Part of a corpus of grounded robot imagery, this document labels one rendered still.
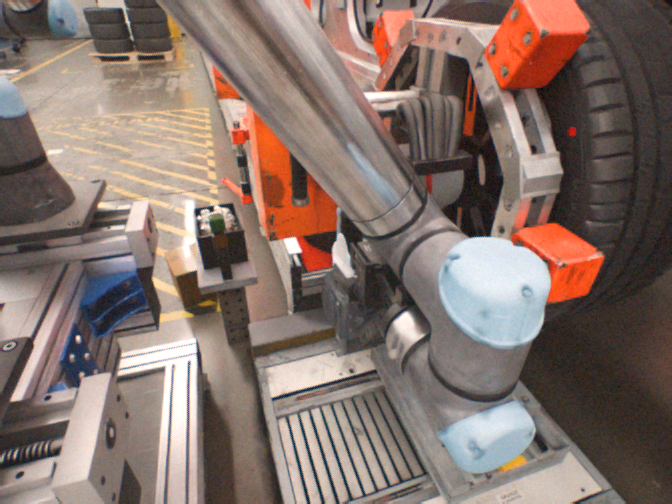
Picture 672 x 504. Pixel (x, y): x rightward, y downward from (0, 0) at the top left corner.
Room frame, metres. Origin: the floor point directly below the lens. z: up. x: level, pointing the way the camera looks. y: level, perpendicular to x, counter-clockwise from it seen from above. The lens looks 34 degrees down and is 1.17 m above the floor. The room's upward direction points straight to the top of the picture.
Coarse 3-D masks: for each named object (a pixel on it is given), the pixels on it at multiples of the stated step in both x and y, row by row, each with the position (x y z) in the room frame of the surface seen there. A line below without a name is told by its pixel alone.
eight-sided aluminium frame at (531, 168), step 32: (416, 32) 0.81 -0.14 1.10; (448, 32) 0.70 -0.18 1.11; (480, 32) 0.63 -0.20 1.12; (384, 64) 0.92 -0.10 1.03; (416, 64) 0.88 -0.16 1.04; (480, 64) 0.62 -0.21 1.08; (480, 96) 0.60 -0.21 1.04; (512, 96) 0.57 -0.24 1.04; (512, 128) 0.53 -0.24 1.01; (544, 128) 0.54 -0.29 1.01; (512, 160) 0.51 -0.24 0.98; (544, 160) 0.51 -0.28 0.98; (512, 192) 0.49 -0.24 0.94; (544, 192) 0.49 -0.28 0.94; (512, 224) 0.48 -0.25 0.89; (544, 224) 0.50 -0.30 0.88
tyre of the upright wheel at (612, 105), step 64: (448, 0) 0.88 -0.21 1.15; (512, 0) 0.70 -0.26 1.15; (576, 0) 0.66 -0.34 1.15; (640, 0) 0.69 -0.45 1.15; (576, 64) 0.56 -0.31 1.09; (640, 64) 0.58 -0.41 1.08; (576, 128) 0.53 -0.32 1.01; (640, 128) 0.51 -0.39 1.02; (576, 192) 0.50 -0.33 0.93; (640, 192) 0.48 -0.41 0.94; (640, 256) 0.49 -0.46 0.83
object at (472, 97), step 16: (416, 80) 0.96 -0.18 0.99; (464, 96) 1.01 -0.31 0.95; (464, 112) 1.03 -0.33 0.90; (480, 112) 0.77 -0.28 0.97; (544, 112) 0.59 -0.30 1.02; (464, 128) 0.79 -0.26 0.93; (480, 128) 0.77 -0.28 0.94; (464, 144) 0.83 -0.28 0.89; (480, 144) 0.74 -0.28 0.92; (496, 160) 0.69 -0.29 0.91; (464, 176) 0.83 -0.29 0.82; (496, 176) 0.68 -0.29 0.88; (464, 192) 0.81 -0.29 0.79; (480, 192) 0.77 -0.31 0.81; (496, 192) 0.69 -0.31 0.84; (448, 208) 0.81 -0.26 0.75; (464, 208) 0.75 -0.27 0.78; (480, 208) 0.70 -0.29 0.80; (496, 208) 0.66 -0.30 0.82; (464, 224) 0.75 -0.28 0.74; (480, 224) 0.69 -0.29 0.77
